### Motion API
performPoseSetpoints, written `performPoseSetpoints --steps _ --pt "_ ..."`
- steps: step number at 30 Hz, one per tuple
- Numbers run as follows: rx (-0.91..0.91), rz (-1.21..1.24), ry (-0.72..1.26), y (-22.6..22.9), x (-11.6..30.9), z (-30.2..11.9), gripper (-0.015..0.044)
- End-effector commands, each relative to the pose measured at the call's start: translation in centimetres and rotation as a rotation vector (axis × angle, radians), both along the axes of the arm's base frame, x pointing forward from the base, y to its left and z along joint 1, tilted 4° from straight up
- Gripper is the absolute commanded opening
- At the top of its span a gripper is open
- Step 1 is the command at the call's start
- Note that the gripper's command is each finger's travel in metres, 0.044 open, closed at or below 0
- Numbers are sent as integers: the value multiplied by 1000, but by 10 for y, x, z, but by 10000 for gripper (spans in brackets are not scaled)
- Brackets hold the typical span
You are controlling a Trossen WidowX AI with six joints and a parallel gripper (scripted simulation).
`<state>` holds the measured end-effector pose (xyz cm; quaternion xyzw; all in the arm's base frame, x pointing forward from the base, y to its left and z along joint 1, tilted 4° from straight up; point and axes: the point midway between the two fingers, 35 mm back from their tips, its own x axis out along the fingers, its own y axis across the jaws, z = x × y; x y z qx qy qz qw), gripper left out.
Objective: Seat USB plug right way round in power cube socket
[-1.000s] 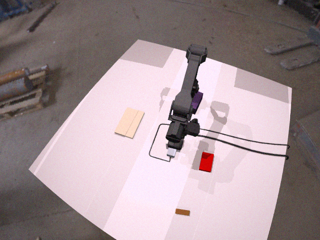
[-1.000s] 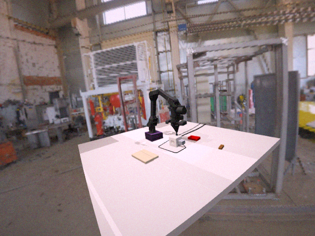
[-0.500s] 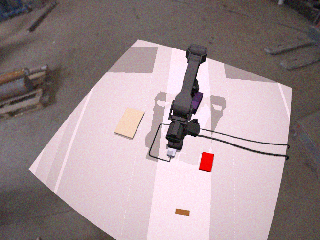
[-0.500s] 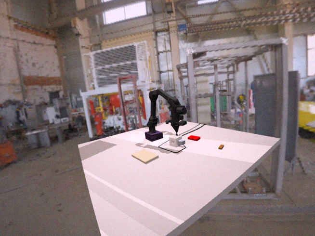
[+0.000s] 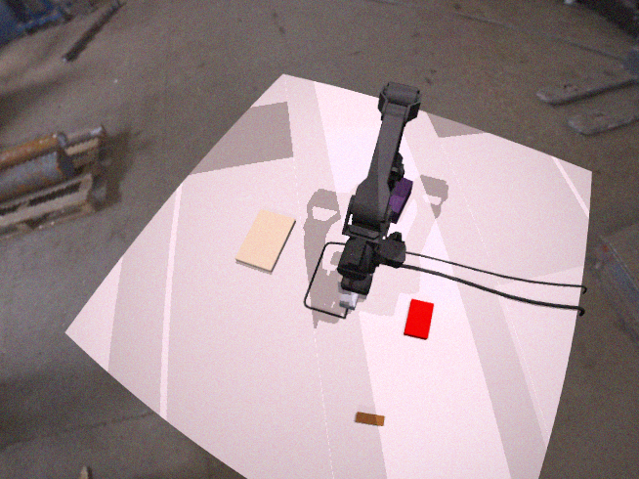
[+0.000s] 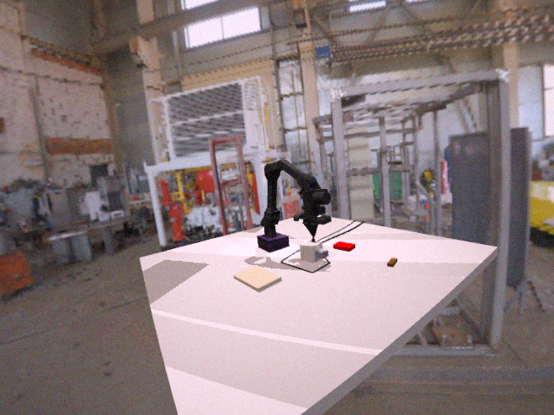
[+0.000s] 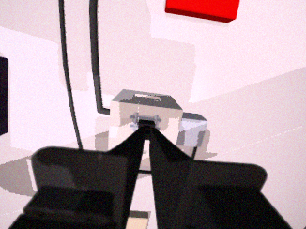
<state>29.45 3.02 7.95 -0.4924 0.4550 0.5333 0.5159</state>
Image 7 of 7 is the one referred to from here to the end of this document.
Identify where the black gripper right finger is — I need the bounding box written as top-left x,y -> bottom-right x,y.
149,128 -> 268,229

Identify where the black cable with white plug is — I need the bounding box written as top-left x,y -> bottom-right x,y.
58,0 -> 208,175

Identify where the red rectangular block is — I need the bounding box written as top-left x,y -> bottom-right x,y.
165,0 -> 239,23

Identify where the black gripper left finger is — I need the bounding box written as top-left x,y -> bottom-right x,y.
31,127 -> 145,229

